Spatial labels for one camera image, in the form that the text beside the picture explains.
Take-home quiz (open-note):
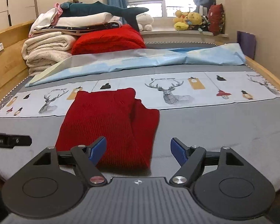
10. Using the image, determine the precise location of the dark red knit sweater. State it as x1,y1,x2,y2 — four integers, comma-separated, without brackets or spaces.
55,88,160,171

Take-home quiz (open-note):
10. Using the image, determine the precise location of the white deer print cloth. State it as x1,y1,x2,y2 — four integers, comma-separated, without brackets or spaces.
0,71,280,118

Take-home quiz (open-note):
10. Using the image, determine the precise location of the grey bed mattress cover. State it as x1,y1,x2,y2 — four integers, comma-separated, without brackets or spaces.
0,41,280,192

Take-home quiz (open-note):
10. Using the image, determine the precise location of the cream folded fleece blanket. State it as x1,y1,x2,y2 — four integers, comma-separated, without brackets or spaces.
21,32,77,77

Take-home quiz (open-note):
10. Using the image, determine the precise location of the light blue bed sheet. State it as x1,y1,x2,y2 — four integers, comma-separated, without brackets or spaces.
25,43,246,88

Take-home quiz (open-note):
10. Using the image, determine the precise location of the bright red folded blanket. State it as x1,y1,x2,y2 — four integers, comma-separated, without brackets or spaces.
72,24,146,55

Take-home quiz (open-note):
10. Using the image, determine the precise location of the white pink folded garment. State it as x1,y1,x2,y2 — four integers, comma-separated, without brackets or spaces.
29,3,63,38

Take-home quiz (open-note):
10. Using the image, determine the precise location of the dark navy patterned folded cloth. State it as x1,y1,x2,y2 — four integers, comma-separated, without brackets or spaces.
30,21,122,37

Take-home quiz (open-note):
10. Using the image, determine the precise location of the purple paper bag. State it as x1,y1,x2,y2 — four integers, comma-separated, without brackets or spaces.
237,31,256,60

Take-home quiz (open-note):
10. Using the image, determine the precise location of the dark red cushion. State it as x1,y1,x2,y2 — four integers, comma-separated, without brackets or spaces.
208,4,225,36

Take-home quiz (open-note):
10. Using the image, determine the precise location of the dark teal shark plush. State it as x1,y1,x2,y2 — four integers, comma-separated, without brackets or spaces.
60,1,149,32

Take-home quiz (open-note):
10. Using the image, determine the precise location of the white plush toy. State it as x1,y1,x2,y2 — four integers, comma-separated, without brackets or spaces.
136,13,154,32

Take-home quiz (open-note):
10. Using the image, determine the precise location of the wooden bed frame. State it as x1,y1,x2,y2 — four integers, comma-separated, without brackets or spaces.
0,19,280,112

